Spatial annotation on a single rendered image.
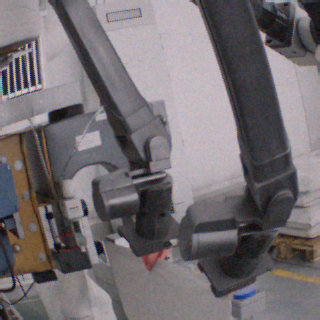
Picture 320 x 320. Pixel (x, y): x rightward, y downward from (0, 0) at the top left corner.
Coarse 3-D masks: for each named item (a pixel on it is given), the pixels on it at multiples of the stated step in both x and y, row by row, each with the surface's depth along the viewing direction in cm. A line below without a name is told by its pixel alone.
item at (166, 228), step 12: (144, 216) 108; (156, 216) 107; (168, 216) 109; (120, 228) 112; (132, 228) 112; (144, 228) 109; (156, 228) 108; (168, 228) 111; (132, 240) 109; (144, 240) 109; (156, 240) 110; (168, 240) 111
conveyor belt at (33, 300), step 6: (12, 300) 302; (24, 300) 302; (30, 300) 301; (36, 300) 301; (18, 306) 291; (24, 306) 290; (30, 306) 290; (36, 306) 290; (42, 306) 290; (18, 312) 280; (24, 312) 280; (30, 312) 280; (36, 312) 280; (42, 312) 280; (24, 318) 270; (30, 318) 270; (36, 318) 270; (42, 318) 270; (48, 318) 270
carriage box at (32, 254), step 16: (0, 144) 127; (16, 144) 129; (16, 160) 129; (16, 176) 129; (16, 192) 129; (32, 192) 130; (32, 208) 131; (32, 224) 131; (16, 240) 129; (32, 240) 131; (16, 256) 129; (32, 256) 131; (48, 256) 132; (16, 272) 129; (32, 272) 131
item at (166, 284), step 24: (120, 264) 129; (168, 264) 107; (120, 288) 133; (144, 288) 122; (168, 288) 111; (192, 288) 100; (144, 312) 126; (168, 312) 115; (192, 312) 103; (216, 312) 94
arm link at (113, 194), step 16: (160, 144) 103; (128, 160) 110; (160, 160) 103; (112, 176) 103; (128, 176) 103; (96, 192) 103; (112, 192) 102; (128, 192) 103; (96, 208) 105; (112, 208) 102; (128, 208) 103
